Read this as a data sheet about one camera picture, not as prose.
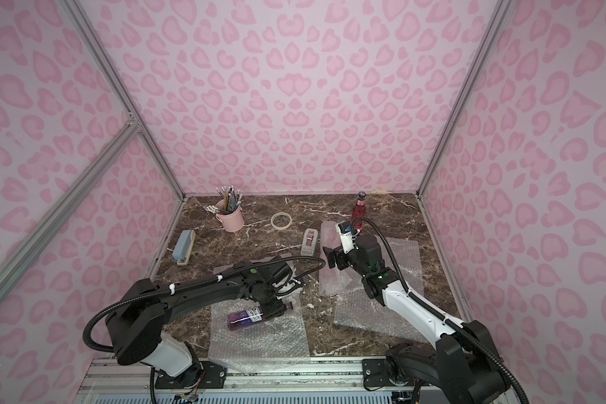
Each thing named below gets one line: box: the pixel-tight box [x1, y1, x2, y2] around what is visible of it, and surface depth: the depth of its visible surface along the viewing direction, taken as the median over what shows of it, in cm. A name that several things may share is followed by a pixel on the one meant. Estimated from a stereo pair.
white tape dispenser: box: [300, 228, 319, 257], surface depth 100 cm
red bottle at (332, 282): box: [319, 220, 354, 298], surface depth 88 cm
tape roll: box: [270, 212, 293, 231], surface depth 112 cm
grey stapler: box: [172, 228, 197, 266], surface depth 100 cm
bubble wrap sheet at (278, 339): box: [207, 292, 310, 373], surface depth 81 cm
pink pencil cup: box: [215, 198, 245, 233], surface depth 105 cm
